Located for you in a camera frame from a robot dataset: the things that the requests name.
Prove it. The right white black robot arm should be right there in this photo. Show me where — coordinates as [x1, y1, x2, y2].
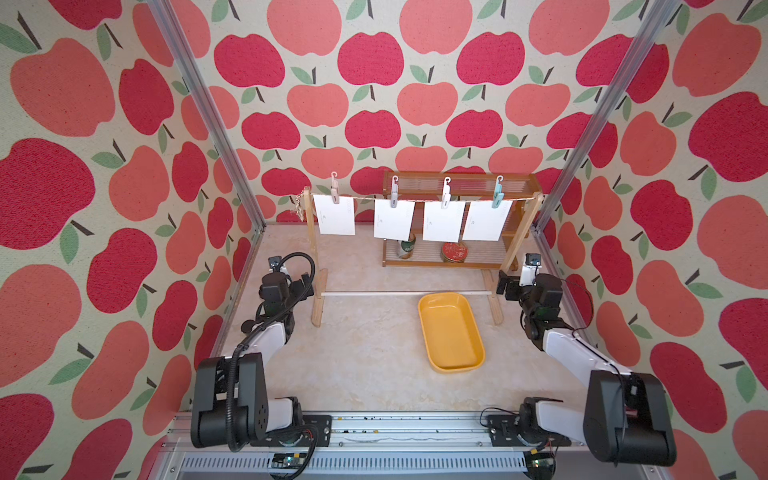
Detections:
[495, 268, 677, 467]

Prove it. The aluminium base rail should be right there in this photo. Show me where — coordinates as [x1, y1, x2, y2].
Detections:
[148, 411, 666, 479]

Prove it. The teal clothespin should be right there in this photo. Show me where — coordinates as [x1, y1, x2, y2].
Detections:
[491, 175, 505, 209]

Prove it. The right aluminium corner post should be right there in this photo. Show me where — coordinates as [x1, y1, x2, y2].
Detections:
[535, 0, 682, 236]

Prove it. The green beverage can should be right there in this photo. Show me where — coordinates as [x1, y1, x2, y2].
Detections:
[396, 233, 416, 259]

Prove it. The wooden shelf with ribbed panels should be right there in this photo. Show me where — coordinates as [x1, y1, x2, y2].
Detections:
[383, 172, 543, 262]

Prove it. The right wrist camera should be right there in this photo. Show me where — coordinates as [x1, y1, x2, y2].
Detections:
[519, 253, 542, 287]

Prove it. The grey clothespin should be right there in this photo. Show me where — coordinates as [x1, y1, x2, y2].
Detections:
[389, 175, 399, 209]

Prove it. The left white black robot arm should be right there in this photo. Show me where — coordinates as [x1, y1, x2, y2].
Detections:
[190, 252, 329, 452]

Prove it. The aluminium corner post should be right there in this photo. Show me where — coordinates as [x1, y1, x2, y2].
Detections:
[148, 0, 266, 234]
[535, 0, 682, 236]

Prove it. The red round tin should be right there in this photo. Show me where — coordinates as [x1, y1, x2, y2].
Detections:
[440, 241, 469, 264]

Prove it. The wooden hanging rack frame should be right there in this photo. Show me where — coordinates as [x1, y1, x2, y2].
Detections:
[296, 187, 544, 328]

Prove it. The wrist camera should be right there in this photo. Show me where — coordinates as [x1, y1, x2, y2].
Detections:
[519, 253, 542, 287]
[268, 255, 287, 273]

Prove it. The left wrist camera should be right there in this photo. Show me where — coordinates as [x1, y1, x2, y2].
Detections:
[268, 255, 287, 273]

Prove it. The yellow plastic tray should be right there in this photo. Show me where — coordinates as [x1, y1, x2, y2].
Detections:
[418, 292, 486, 374]

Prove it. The white clothespin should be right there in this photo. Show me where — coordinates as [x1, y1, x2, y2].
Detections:
[441, 177, 452, 209]

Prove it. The pink clothespin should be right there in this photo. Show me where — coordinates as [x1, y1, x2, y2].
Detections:
[330, 171, 340, 205]

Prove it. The white postcard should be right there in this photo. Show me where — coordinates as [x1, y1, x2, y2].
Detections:
[462, 200, 514, 242]
[422, 201, 466, 243]
[313, 195, 355, 236]
[374, 199, 416, 241]

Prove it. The left aluminium corner post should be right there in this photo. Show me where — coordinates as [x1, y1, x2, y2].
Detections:
[148, 0, 266, 234]

